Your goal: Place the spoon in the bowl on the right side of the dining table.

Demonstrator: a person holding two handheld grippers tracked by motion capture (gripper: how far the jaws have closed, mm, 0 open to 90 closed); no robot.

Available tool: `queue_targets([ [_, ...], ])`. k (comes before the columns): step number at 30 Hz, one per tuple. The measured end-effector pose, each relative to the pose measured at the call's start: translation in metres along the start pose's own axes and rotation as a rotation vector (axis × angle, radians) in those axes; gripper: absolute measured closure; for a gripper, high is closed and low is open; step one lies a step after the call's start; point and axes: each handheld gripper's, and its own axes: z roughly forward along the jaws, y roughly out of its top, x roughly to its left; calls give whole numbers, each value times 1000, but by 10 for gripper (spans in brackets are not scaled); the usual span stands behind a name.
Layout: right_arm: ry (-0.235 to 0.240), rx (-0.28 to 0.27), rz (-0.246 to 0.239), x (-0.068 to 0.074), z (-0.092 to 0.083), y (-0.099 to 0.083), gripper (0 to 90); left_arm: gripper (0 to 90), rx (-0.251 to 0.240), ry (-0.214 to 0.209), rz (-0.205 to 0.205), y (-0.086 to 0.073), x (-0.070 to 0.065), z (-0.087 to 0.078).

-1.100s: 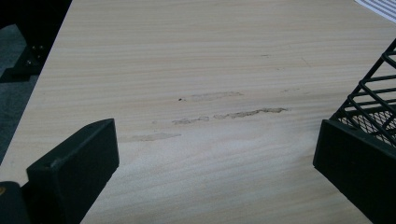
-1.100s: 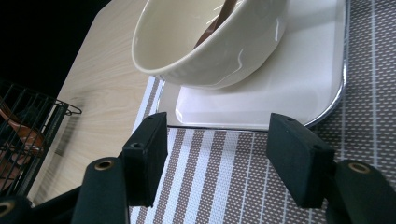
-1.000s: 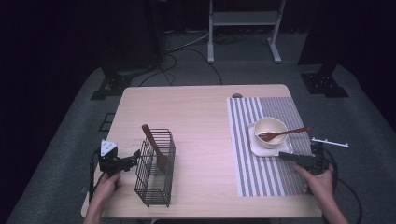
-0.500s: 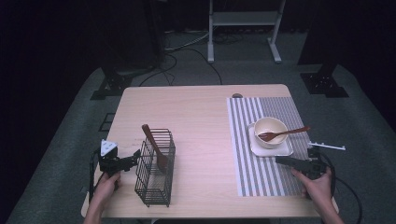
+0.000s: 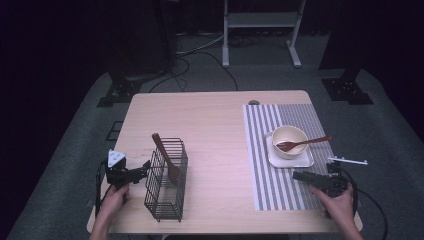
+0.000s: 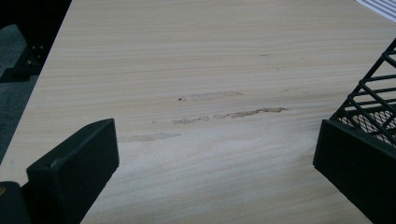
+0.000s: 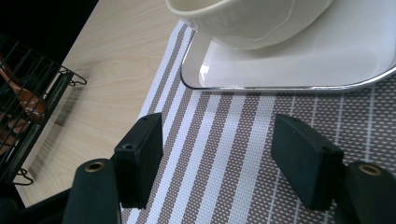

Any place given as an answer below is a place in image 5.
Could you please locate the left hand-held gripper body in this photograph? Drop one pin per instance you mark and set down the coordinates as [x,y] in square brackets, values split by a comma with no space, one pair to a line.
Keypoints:
[116,174]

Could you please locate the brown round table grommet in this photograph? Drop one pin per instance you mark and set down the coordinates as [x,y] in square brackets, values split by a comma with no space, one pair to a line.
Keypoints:
[254,102]

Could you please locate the brown wooden spatula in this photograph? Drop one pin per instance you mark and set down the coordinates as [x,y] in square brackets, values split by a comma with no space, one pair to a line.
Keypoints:
[163,151]

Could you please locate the white square plate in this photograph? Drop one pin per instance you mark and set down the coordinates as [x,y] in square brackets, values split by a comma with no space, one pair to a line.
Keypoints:
[300,162]

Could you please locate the white metal stand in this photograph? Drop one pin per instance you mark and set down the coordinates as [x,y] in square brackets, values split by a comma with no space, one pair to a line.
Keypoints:
[261,19]

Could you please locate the black square floor frame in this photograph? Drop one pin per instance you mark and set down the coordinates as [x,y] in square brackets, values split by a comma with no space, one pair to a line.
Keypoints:
[110,135]

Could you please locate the person's right hand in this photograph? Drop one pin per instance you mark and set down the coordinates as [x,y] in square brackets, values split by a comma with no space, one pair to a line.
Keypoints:
[338,205]

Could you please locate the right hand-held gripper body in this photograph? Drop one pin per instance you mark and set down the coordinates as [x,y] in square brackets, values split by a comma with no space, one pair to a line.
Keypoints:
[336,185]

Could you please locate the grey striped placemat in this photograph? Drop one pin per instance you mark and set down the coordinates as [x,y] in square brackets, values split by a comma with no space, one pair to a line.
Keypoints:
[266,186]

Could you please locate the cream bowl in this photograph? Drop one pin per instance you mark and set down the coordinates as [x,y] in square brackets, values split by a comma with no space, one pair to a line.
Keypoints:
[286,133]

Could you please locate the person's left hand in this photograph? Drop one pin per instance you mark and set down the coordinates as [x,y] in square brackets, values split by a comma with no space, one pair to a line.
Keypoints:
[113,201]

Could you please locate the brown wooden spoon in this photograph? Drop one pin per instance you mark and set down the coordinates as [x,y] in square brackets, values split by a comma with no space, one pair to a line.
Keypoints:
[293,144]

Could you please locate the black stand base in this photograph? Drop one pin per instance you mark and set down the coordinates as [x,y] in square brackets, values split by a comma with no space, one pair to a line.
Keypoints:
[120,91]
[346,90]

